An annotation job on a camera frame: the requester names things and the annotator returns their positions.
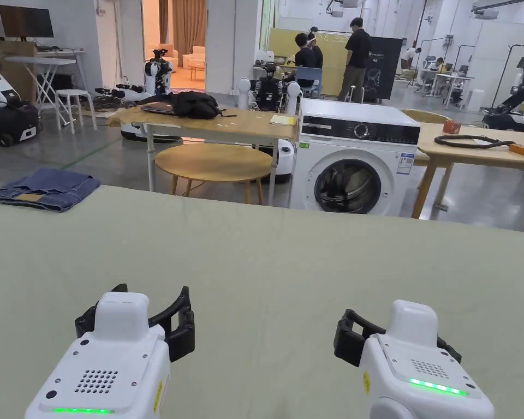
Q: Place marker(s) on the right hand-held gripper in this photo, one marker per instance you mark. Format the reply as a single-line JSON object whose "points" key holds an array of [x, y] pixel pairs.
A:
{"points": [[419, 375]]}

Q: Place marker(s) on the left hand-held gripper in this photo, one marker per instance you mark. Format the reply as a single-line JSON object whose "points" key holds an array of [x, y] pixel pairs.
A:
{"points": [[109, 375]]}

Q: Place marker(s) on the bed with pale green sheet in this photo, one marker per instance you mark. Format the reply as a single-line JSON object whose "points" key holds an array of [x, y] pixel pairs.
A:
{"points": [[262, 262]]}

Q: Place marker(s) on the folded blue jeans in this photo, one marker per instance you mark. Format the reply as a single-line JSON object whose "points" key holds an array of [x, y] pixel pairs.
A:
{"points": [[48, 187]]}

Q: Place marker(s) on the white washing machine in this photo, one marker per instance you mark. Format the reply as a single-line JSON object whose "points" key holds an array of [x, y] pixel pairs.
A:
{"points": [[353, 152]]}

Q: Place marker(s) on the white humanoid robot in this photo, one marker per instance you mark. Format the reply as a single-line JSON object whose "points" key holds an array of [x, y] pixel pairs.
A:
{"points": [[157, 76]]}

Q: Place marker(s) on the white robot on black base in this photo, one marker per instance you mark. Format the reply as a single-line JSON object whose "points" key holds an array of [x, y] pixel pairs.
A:
{"points": [[0, 113]]}

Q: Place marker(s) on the white robot with black torso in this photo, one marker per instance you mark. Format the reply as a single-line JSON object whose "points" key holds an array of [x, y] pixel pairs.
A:
{"points": [[268, 89]]}

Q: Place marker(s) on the black and white robot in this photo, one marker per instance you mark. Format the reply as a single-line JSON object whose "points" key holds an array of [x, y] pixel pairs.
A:
{"points": [[519, 100]]}

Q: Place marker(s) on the black display board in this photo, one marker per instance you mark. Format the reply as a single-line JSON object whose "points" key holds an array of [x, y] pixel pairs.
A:
{"points": [[382, 65]]}

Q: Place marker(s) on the black monitor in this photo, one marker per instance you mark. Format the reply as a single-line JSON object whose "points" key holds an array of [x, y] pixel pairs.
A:
{"points": [[26, 22]]}

